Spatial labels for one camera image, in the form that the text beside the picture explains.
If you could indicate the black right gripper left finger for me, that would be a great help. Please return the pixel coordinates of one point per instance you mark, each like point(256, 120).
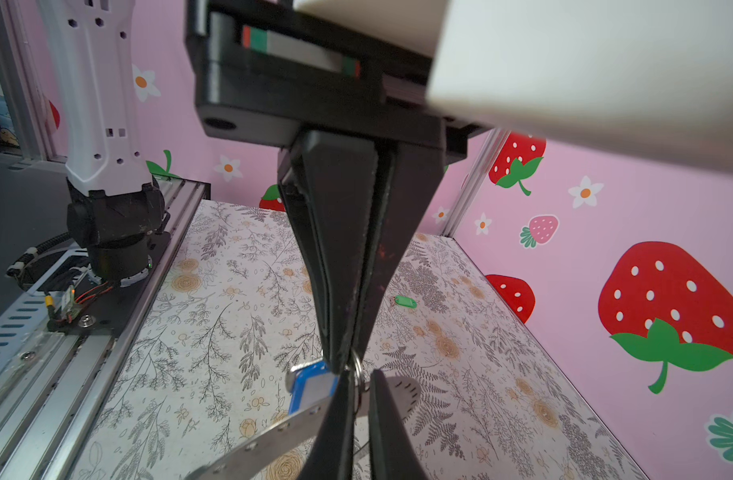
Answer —
point(331, 454)

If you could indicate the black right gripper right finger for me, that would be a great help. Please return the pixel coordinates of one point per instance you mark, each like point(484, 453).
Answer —
point(392, 455)

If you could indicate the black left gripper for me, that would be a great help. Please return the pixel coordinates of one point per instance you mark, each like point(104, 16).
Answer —
point(353, 211)

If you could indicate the blue plastic key tag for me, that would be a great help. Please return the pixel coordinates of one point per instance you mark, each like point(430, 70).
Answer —
point(309, 383)

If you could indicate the silver split keyring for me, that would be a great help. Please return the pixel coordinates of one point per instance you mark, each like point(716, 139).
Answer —
point(359, 378)

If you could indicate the green plastic key tag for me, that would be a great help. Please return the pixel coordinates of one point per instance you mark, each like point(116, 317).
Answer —
point(405, 302)

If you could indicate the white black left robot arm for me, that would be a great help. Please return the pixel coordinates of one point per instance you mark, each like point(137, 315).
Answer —
point(115, 203)

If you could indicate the left aluminium corner post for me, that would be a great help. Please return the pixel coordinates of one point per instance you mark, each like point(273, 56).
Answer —
point(492, 146)

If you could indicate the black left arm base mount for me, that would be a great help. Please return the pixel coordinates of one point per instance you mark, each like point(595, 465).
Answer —
point(91, 306)

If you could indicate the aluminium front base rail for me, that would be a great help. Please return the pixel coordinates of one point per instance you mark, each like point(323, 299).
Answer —
point(51, 393)

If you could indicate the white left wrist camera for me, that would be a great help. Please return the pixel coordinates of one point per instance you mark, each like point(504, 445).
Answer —
point(649, 79)

